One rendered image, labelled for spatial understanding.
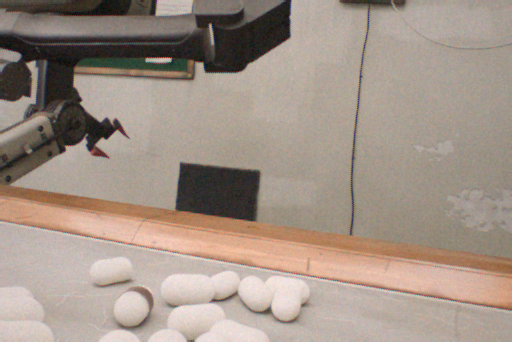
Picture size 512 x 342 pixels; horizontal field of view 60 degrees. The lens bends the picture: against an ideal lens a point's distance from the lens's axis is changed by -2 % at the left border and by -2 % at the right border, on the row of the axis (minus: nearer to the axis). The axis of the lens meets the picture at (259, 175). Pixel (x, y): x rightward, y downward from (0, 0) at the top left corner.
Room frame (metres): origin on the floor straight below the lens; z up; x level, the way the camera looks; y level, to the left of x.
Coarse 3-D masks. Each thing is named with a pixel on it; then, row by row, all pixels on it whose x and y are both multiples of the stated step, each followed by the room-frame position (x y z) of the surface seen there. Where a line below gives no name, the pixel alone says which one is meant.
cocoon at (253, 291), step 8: (248, 280) 0.31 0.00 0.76; (256, 280) 0.30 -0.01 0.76; (240, 288) 0.31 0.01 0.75; (248, 288) 0.30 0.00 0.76; (256, 288) 0.29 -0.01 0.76; (264, 288) 0.29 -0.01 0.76; (240, 296) 0.31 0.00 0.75; (248, 296) 0.29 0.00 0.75; (256, 296) 0.29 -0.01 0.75; (264, 296) 0.29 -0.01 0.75; (272, 296) 0.30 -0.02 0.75; (248, 304) 0.29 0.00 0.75; (256, 304) 0.29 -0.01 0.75; (264, 304) 0.29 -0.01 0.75
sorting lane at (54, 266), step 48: (0, 240) 0.42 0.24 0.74; (48, 240) 0.44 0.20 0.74; (96, 240) 0.46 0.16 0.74; (48, 288) 0.30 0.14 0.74; (96, 288) 0.31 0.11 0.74; (336, 288) 0.37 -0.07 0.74; (96, 336) 0.23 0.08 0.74; (144, 336) 0.24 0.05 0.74; (288, 336) 0.26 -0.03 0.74; (336, 336) 0.27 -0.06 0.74; (384, 336) 0.27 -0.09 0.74; (432, 336) 0.28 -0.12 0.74; (480, 336) 0.29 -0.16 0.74
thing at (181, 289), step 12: (180, 276) 0.29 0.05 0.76; (192, 276) 0.30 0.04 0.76; (204, 276) 0.30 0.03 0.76; (168, 288) 0.29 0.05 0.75; (180, 288) 0.29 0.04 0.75; (192, 288) 0.29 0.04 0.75; (204, 288) 0.29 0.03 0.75; (168, 300) 0.29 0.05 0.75; (180, 300) 0.29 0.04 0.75; (192, 300) 0.29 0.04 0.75; (204, 300) 0.29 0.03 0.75
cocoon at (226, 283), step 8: (224, 272) 0.32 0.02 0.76; (232, 272) 0.33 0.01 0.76; (216, 280) 0.31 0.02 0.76; (224, 280) 0.31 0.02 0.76; (232, 280) 0.32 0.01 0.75; (240, 280) 0.33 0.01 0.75; (216, 288) 0.31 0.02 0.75; (224, 288) 0.31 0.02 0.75; (232, 288) 0.31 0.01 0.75; (216, 296) 0.31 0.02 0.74; (224, 296) 0.31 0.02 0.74
